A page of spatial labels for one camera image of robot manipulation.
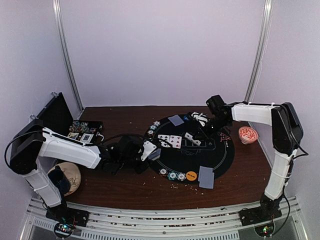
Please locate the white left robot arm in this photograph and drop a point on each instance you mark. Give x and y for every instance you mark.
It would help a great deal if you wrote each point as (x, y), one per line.
(35, 140)

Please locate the five of diamonds card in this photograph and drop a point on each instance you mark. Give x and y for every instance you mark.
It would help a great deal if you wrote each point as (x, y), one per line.
(189, 137)

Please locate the red white patterned bowl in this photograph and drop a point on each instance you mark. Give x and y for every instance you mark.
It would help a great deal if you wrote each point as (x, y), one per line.
(247, 135)

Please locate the white playing card box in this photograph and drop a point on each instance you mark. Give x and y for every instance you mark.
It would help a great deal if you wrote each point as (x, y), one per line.
(86, 138)

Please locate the blue playing card deck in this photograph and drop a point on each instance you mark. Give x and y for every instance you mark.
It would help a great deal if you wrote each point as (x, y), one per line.
(155, 155)

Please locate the single blue-backed playing card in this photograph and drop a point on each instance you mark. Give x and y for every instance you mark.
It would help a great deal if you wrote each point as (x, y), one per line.
(176, 120)

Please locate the aluminium frame post left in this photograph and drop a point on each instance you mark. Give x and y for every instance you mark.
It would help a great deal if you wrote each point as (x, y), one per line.
(65, 52)

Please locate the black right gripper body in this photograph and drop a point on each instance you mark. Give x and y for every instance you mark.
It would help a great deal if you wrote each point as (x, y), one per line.
(218, 125)

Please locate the dark blue mug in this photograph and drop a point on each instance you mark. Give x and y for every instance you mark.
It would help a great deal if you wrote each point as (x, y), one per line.
(59, 179)

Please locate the round black poker mat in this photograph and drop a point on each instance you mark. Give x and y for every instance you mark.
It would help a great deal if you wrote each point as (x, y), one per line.
(213, 153)

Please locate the six of hearts card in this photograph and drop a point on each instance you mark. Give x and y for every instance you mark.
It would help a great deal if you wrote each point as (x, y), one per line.
(175, 141)

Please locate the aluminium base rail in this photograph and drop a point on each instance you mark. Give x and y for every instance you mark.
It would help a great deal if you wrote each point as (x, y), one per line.
(215, 223)

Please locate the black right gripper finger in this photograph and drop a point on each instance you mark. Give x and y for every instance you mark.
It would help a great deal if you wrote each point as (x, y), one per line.
(204, 133)
(198, 136)

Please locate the aluminium frame post right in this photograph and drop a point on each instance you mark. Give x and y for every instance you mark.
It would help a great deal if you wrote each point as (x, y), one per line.
(261, 46)

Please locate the yellow big blind button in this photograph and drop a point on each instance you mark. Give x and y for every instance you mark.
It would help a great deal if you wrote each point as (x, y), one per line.
(191, 176)

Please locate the beige patterned plate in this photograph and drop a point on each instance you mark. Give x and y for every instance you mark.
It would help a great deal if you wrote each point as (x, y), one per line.
(72, 173)

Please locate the face-up playing card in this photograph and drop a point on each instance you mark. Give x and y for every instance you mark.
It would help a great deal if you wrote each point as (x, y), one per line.
(164, 140)

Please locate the blue cream 10 chip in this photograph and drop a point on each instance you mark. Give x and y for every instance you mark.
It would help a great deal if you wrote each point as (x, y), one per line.
(181, 176)
(157, 123)

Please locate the blue green 50 chip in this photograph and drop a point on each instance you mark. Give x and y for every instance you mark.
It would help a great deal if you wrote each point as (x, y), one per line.
(172, 176)
(153, 127)

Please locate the black poker set case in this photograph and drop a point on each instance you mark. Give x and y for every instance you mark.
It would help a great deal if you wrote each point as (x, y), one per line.
(57, 117)

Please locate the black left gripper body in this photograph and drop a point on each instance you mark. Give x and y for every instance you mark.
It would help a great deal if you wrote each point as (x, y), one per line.
(129, 163)

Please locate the chips row in case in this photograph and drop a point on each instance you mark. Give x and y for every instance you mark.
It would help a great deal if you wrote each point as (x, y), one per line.
(80, 127)

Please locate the blue-backed playing card box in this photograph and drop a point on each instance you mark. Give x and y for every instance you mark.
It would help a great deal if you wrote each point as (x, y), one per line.
(73, 135)

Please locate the orange black 100 chip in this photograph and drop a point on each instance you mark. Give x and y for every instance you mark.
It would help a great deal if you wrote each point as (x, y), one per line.
(163, 172)
(150, 132)

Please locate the aluminium frame post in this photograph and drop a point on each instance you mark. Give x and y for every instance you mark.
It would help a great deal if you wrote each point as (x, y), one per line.
(65, 52)
(261, 46)

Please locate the red triangular all-in marker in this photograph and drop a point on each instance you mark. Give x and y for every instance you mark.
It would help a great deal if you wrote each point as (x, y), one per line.
(224, 137)

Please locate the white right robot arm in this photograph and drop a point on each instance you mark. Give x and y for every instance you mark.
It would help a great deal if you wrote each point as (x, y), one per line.
(287, 132)

